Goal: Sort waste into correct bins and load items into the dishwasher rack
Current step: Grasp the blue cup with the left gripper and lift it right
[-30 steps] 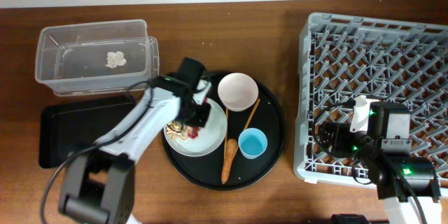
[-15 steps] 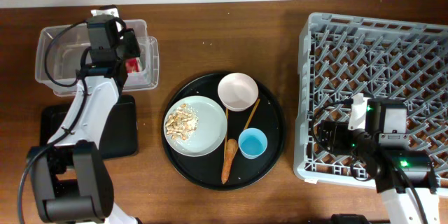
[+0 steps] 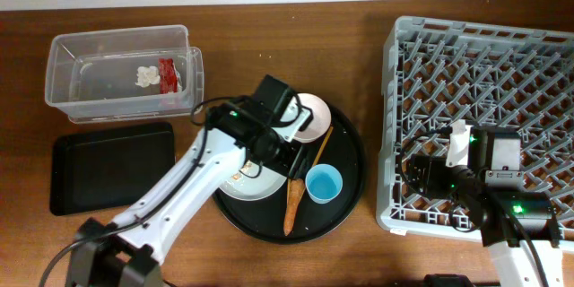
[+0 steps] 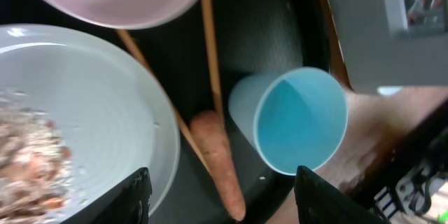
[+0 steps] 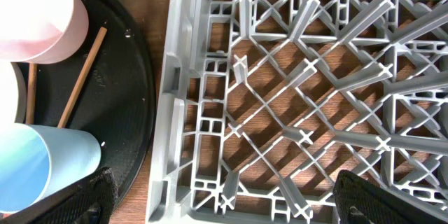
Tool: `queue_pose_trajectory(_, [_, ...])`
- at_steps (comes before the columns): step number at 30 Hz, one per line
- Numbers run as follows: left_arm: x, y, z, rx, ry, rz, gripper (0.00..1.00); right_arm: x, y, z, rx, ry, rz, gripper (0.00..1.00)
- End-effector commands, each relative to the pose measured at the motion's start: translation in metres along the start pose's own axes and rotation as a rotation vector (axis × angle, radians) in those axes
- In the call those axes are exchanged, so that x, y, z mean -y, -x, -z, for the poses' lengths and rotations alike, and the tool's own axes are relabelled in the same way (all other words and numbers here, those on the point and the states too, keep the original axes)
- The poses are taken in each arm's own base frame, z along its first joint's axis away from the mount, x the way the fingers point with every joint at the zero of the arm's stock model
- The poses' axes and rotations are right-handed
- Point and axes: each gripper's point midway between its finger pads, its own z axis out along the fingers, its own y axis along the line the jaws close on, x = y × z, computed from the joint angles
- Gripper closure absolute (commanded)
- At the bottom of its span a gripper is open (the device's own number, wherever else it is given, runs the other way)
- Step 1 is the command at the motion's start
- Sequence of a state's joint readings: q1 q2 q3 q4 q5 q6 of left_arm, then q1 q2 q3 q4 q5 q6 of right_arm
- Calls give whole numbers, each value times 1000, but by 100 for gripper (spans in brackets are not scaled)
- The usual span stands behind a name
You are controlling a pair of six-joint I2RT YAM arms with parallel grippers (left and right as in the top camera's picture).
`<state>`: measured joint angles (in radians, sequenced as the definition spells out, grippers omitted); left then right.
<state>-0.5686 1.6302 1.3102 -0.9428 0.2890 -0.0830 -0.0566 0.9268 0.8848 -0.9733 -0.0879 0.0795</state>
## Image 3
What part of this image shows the orange carrot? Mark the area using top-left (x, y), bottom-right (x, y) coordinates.
top-left (283, 178), bottom-right (306, 236)

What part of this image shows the blue cup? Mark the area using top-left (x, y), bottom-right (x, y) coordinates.
top-left (305, 164), bottom-right (343, 204)

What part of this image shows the grey plate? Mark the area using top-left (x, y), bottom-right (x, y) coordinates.
top-left (220, 168), bottom-right (286, 202)

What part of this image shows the red snack wrapper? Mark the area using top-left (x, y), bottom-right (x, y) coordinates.
top-left (159, 58), bottom-right (183, 94)

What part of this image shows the white tissue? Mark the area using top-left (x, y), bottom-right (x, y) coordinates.
top-left (135, 65), bottom-right (161, 88)

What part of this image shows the food scraps pile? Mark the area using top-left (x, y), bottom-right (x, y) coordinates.
top-left (231, 161), bottom-right (260, 181)

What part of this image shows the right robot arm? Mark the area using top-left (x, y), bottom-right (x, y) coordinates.
top-left (398, 156), bottom-right (565, 286)

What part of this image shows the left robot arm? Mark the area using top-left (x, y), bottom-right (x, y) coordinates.
top-left (65, 97), bottom-right (313, 286)

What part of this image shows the grey dishwasher rack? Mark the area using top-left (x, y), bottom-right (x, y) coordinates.
top-left (375, 16), bottom-right (573, 253)

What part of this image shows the round black tray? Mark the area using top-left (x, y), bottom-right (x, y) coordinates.
top-left (213, 104), bottom-right (367, 244)

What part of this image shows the clear plastic bin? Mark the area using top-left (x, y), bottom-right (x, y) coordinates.
top-left (44, 25), bottom-right (204, 124)

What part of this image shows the black rectangular tray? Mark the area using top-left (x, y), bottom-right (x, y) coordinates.
top-left (49, 122), bottom-right (175, 216)

